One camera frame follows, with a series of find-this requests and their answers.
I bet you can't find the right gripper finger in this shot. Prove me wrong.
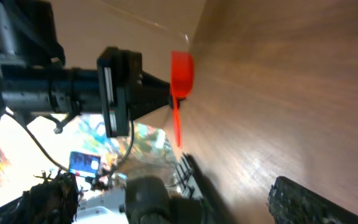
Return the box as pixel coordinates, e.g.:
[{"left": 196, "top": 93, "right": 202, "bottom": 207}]
[{"left": 268, "top": 176, "right": 358, "bottom": 224}]

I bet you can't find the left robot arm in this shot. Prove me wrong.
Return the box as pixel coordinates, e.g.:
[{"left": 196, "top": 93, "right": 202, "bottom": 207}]
[{"left": 0, "top": 1, "right": 180, "bottom": 138}]

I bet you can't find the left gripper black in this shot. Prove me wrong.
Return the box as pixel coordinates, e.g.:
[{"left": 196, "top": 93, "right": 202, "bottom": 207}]
[{"left": 97, "top": 47, "right": 175, "bottom": 138}]

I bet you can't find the orange measuring scoop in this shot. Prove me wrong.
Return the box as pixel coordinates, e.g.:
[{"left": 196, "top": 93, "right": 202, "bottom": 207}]
[{"left": 170, "top": 51, "right": 194, "bottom": 147}]

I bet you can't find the left black cable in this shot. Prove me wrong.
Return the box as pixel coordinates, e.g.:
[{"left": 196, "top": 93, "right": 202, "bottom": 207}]
[{"left": 4, "top": 108, "right": 136, "bottom": 175}]

